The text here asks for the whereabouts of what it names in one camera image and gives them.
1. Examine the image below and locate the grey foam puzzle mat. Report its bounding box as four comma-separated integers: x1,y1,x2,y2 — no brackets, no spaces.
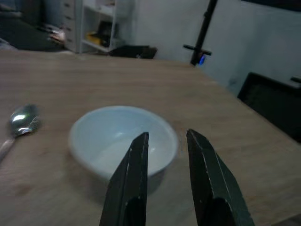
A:
237,71,301,143

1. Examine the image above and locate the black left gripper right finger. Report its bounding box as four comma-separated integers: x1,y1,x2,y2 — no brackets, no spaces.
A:
186,128,256,226

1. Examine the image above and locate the black bag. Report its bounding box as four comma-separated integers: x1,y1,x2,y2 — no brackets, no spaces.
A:
109,45,158,59

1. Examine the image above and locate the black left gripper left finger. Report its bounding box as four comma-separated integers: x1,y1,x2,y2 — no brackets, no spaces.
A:
98,131,150,226

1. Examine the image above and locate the white bowl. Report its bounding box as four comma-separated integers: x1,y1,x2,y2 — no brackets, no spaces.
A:
68,105,179,190

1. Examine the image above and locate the black pole stand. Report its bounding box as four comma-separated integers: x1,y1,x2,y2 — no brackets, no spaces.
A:
183,0,219,66

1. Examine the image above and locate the silver metal spoon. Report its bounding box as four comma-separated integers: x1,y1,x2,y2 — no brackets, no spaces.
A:
0,103,43,163

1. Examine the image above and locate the white shelf unit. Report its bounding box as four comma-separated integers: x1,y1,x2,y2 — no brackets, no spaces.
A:
79,0,119,54

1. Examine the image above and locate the yellow item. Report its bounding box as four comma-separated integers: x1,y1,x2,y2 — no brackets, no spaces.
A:
86,31,104,45

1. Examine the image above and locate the dark sofa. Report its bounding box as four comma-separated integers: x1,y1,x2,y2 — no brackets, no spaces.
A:
0,10,64,51

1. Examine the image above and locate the white drawer unit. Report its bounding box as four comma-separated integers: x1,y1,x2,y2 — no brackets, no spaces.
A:
61,0,83,52

